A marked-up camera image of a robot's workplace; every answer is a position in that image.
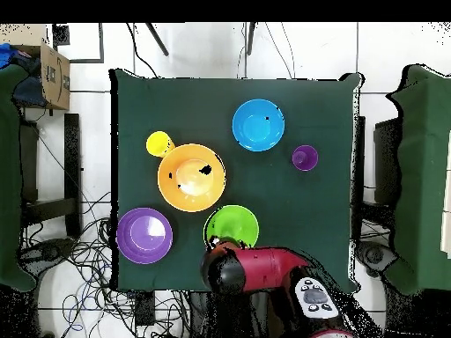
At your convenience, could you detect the green cloth side table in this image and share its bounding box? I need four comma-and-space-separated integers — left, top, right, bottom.
0, 64, 38, 293
385, 63, 451, 297

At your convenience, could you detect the cardboard box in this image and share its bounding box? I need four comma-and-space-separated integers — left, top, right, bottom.
0, 23, 71, 111

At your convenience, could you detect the dark green tablecloth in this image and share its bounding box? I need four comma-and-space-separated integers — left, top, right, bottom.
107, 68, 364, 293

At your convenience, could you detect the purple cup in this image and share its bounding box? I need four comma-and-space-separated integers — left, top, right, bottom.
291, 144, 320, 173

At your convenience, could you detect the black metal frame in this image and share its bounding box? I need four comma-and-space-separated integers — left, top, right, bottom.
51, 22, 106, 65

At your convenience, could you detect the black power strip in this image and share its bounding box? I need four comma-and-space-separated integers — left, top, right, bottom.
134, 290, 157, 327

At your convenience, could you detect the large purple bowl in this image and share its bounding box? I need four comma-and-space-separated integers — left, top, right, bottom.
115, 206, 174, 266

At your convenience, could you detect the black stool frame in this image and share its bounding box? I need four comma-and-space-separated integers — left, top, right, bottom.
351, 115, 401, 226
18, 112, 83, 240

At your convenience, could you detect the tangle of floor cables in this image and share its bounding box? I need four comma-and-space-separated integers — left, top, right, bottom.
20, 189, 198, 338

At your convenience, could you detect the black tripod leg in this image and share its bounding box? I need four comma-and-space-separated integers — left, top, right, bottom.
245, 22, 256, 56
144, 22, 170, 57

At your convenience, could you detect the large green bowl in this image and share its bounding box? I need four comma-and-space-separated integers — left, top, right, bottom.
203, 204, 261, 250

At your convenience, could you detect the large blue bowl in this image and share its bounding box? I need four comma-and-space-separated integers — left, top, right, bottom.
231, 99, 286, 153

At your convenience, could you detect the blue cloth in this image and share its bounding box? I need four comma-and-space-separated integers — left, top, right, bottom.
0, 42, 26, 70

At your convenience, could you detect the large orange bowl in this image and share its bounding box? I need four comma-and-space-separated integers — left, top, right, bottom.
157, 143, 227, 213

